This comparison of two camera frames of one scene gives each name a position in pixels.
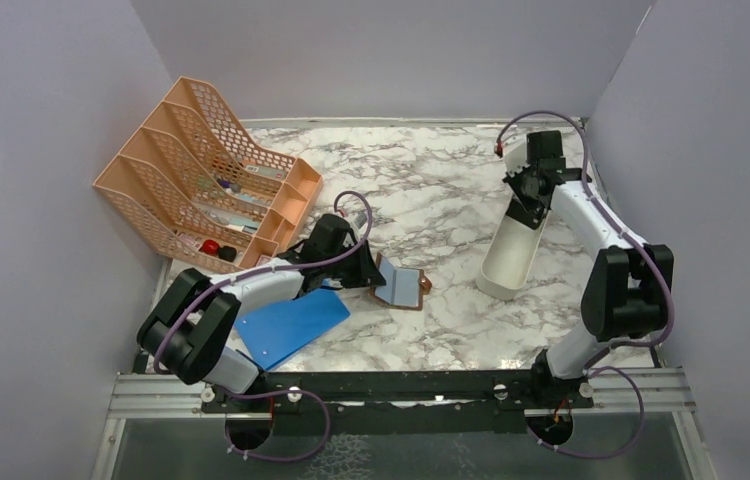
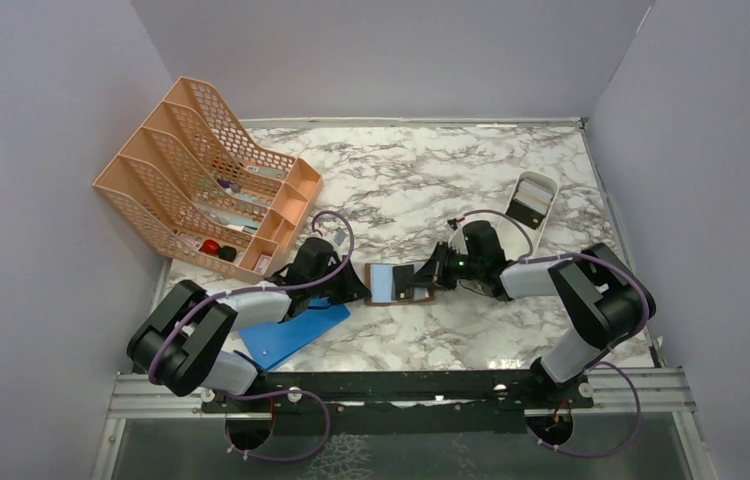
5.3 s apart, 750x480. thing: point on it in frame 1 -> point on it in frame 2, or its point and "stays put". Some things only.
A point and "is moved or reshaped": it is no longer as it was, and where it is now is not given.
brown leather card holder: [404, 288] is moved or reshaped
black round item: [228, 253] stays put
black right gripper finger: [529, 216] -> [428, 275]
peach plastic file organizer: [201, 186] stays put
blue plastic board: [270, 331] stays put
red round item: [210, 247] stays put
